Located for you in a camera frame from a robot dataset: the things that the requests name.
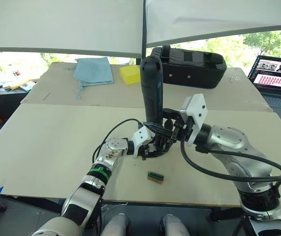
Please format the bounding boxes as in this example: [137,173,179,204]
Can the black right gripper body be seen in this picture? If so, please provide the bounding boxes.
[169,112,190,143]

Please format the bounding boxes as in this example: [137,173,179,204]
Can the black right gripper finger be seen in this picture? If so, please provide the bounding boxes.
[142,122,178,139]
[162,107,181,119]

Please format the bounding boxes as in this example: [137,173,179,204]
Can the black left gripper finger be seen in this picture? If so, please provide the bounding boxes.
[145,147,173,160]

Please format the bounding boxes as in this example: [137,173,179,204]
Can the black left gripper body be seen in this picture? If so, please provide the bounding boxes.
[138,141,156,161]

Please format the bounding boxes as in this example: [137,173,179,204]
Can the dark green electric screwdriver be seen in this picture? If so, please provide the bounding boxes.
[140,55,166,127]

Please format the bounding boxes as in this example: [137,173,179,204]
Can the small green screw holder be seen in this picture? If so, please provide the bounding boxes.
[147,171,166,185]

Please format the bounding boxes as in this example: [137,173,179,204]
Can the black carry case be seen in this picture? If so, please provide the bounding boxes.
[150,44,227,89]

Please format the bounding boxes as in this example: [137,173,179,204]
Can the yellow sponge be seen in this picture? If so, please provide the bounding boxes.
[119,64,141,86]

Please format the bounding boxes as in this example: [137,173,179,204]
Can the grey rounded knee cover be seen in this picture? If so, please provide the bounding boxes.
[101,213,130,236]
[160,213,191,236]

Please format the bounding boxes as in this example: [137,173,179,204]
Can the open black laptop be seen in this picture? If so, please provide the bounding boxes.
[248,55,281,123]

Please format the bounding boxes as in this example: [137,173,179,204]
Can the white window blind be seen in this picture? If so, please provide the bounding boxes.
[0,0,145,58]
[145,0,281,49]

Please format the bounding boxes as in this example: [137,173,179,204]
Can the black side desk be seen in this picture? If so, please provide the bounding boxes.
[0,83,37,150]

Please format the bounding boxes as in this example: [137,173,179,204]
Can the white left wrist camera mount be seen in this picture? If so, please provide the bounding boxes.
[132,126,155,157]

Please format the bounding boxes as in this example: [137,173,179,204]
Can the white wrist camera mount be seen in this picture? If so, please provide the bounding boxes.
[179,93,209,148]
[132,126,155,157]

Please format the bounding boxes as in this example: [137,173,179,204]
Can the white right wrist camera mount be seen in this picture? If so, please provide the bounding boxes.
[179,93,209,148]

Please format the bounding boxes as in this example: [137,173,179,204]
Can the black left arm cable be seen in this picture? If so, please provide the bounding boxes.
[92,118,141,170]

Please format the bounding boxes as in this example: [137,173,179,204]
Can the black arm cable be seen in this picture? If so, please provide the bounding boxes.
[92,118,141,170]
[179,132,281,184]

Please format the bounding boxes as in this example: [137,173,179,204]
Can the black window post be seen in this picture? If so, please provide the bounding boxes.
[135,0,148,66]

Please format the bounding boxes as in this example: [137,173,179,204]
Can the blue cloth drawstring bag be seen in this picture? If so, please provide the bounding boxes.
[64,57,114,100]

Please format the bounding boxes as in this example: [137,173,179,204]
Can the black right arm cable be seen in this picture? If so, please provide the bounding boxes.
[179,132,281,184]

